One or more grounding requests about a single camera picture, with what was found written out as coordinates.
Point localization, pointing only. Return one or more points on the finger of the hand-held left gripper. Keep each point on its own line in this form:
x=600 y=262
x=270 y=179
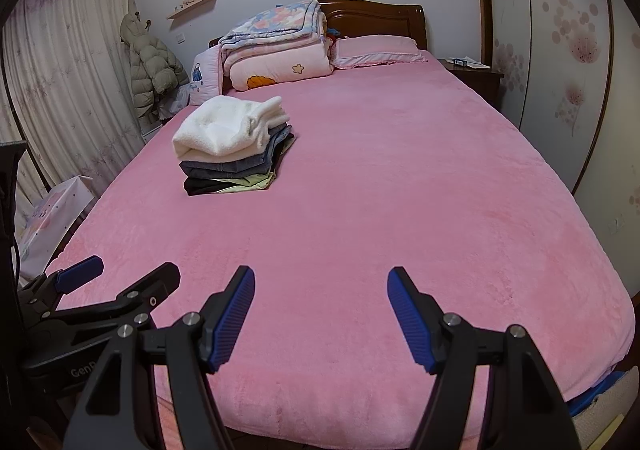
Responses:
x=145 y=287
x=80 y=272

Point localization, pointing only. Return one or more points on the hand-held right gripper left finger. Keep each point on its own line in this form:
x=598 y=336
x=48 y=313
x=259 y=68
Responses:
x=230 y=315

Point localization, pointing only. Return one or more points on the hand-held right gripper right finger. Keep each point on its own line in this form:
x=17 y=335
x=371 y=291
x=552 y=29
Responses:
x=410 y=315

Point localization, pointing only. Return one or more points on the white fuzzy cardigan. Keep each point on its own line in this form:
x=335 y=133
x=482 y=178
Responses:
x=220 y=127

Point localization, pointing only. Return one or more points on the white gift bag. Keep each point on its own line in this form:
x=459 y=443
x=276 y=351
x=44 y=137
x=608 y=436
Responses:
x=50 y=225

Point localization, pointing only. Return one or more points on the black stand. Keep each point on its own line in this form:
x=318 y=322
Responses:
x=7 y=230

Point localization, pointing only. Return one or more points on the pink bed blanket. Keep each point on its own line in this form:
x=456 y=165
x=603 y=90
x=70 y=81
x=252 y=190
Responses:
x=375 y=205

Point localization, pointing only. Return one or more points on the folded black garment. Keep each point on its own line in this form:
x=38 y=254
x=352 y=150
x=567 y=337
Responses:
x=200 y=186

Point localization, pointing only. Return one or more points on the folded light green garment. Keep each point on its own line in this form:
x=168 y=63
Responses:
x=250 y=182

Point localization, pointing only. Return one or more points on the sheer curtain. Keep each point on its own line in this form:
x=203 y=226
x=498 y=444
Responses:
x=65 y=80

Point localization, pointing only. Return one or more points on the printed pink cushion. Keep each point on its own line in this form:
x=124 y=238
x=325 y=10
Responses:
x=205 y=77

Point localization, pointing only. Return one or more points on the beige puffer jacket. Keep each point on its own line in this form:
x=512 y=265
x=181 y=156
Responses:
x=150 y=65

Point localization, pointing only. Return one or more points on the beige mattress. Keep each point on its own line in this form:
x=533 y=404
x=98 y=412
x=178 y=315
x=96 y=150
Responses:
x=610 y=405

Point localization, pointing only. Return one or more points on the wooden nightstand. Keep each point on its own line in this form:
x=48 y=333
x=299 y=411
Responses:
x=480 y=80

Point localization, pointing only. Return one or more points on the folded pink quilt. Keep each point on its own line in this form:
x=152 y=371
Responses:
x=285 y=67

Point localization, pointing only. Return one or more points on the white papers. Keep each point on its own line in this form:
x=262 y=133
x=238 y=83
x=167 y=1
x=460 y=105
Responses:
x=475 y=61

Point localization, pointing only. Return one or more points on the pink pillow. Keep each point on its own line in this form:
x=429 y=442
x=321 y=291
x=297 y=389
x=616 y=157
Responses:
x=375 y=52

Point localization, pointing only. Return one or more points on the folded floral quilt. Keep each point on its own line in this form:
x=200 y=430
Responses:
x=275 y=25

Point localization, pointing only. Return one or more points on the wooden headboard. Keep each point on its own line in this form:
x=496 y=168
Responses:
x=380 y=17

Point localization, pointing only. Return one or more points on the floral sliding wardrobe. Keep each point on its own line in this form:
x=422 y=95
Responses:
x=565 y=55

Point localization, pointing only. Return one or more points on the pink wall shelf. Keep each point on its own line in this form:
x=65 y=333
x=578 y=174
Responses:
x=192 y=7

